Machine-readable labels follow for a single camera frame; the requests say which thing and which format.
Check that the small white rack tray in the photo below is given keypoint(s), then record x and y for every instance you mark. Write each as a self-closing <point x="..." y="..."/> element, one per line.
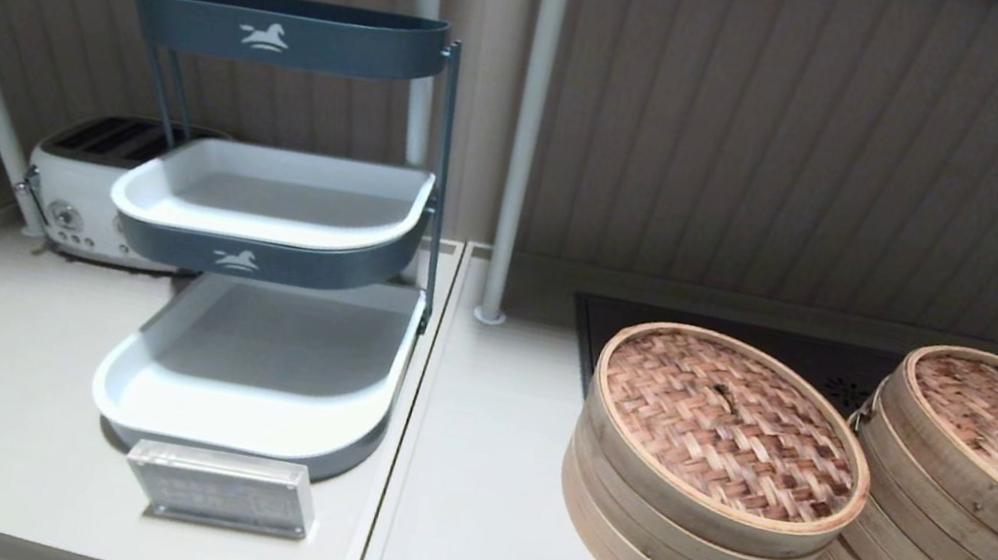
<point x="290" y="196"/>

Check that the black induction cooktop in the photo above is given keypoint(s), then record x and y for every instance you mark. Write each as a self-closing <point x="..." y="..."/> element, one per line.
<point x="753" y="335"/>

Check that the dark teal three-tier rack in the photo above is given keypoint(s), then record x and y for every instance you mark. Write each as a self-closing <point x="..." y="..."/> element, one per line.
<point x="346" y="44"/>

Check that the large white rack tray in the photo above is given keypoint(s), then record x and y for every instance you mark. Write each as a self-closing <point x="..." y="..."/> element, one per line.
<point x="232" y="418"/>

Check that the clear acrylic warning sign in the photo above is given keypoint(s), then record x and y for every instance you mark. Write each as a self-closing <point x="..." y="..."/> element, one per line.
<point x="221" y="489"/>

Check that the white retro toaster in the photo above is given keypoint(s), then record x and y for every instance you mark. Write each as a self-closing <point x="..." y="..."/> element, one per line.
<point x="70" y="178"/>

